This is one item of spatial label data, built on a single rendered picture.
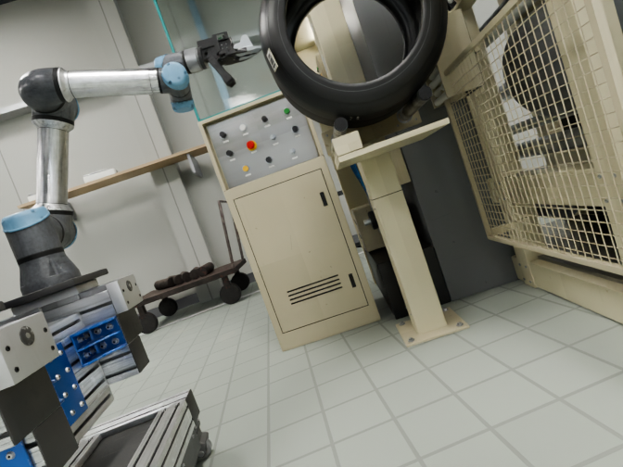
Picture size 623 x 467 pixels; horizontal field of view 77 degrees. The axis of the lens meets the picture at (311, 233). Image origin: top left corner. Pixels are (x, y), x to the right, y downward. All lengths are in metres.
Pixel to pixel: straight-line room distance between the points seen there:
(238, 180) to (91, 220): 3.47
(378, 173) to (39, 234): 1.19
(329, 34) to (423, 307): 1.19
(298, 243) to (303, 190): 0.27
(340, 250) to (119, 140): 3.82
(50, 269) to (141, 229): 3.91
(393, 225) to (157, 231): 3.84
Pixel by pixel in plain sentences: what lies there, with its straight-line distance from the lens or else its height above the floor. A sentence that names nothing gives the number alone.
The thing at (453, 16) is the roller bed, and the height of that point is 1.18.
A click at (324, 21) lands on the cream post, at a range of 1.79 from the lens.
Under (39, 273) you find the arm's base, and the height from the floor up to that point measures 0.76.
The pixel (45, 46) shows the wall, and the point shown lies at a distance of 5.92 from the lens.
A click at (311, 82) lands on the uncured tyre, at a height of 1.04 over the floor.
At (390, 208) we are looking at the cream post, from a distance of 1.67.
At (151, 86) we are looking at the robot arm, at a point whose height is 1.19.
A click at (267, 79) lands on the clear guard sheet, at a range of 2.13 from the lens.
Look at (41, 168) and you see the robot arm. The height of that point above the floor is 1.08.
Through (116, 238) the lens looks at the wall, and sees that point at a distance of 5.28.
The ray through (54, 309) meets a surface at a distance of 1.30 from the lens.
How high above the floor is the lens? 0.70
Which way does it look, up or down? 4 degrees down
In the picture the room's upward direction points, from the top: 20 degrees counter-clockwise
